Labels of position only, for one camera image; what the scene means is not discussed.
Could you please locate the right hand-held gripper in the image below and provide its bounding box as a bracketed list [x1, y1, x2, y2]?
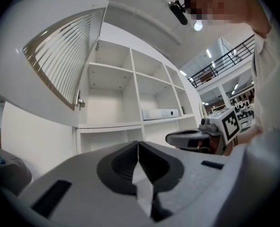
[165, 106, 241, 155]

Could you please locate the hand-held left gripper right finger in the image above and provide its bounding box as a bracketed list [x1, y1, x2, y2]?
[139, 140, 235, 227]

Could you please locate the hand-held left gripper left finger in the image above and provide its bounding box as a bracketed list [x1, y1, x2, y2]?
[16, 140, 153, 227]

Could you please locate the white cabinet door with slats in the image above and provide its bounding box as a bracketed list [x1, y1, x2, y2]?
[0, 0, 109, 129]

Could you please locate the person's right forearm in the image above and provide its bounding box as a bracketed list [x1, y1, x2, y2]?
[224, 124, 264, 156]

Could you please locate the white flat projector box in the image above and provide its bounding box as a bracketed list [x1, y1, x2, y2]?
[141, 108, 179, 122]

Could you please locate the white chair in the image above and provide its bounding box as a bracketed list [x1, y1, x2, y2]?
[198, 101, 208, 119]

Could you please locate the white shelf unit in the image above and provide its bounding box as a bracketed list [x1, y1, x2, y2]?
[75, 2, 203, 156]

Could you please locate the black balcony railing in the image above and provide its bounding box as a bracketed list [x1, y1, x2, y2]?
[188, 34, 256, 89]

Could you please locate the person's cream shirt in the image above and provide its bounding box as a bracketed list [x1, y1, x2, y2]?
[231, 29, 280, 222]

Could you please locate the round ceiling light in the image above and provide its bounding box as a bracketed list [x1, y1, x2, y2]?
[193, 20, 204, 32]

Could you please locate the person's head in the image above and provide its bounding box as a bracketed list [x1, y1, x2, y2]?
[184, 0, 272, 40]

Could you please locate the black head-mounted camera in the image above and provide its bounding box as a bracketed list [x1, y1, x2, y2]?
[167, 0, 189, 26]

